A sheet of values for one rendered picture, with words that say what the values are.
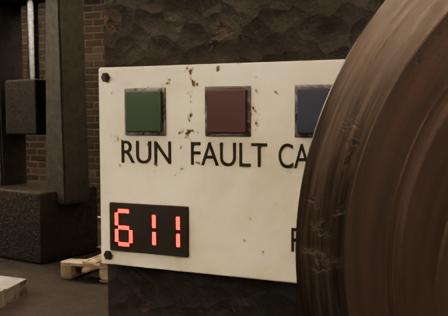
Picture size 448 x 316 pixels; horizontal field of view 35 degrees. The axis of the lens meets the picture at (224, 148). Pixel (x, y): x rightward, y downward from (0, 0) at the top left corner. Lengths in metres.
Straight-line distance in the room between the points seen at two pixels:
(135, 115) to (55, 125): 5.10
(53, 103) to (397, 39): 5.38
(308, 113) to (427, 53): 0.19
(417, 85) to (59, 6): 5.41
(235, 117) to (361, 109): 0.19
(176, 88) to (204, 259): 0.15
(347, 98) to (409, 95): 0.04
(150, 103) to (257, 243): 0.15
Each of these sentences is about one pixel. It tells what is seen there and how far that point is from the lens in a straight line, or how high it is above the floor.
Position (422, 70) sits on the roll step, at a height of 1.22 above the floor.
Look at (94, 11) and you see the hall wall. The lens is 8.02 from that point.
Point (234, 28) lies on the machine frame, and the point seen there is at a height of 1.27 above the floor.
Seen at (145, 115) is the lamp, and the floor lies 1.20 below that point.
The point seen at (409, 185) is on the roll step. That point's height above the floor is 1.16.
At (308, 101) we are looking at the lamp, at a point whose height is 1.21.
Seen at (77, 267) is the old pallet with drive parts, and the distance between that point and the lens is 5.25.
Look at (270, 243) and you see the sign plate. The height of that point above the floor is 1.09.
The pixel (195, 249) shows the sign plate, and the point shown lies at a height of 1.08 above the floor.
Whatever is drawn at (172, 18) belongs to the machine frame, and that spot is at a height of 1.28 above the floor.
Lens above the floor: 1.20
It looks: 3 degrees down
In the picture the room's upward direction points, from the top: straight up
